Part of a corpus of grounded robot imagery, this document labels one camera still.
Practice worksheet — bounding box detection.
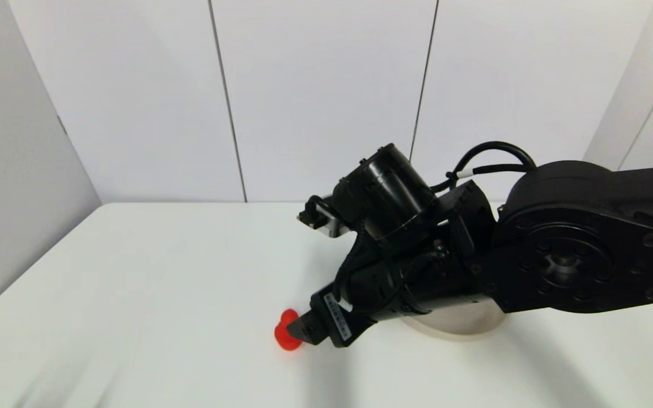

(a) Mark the red rubber duck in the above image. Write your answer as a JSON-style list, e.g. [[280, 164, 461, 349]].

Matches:
[[274, 309, 304, 351]]

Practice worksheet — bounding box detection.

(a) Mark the beige round plate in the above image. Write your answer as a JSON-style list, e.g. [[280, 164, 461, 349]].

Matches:
[[399, 305, 506, 341]]

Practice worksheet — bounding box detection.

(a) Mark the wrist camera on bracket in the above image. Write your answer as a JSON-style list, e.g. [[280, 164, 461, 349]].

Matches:
[[297, 194, 351, 239]]

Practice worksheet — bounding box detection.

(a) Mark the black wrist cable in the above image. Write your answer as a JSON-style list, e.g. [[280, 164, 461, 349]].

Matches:
[[430, 141, 537, 194]]

